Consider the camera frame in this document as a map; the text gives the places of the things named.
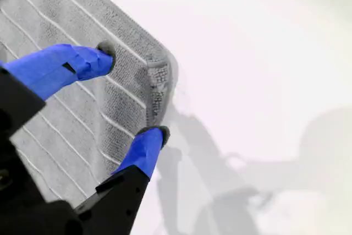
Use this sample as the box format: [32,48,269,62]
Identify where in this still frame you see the grey striped square towel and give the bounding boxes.
[0,0,179,205]

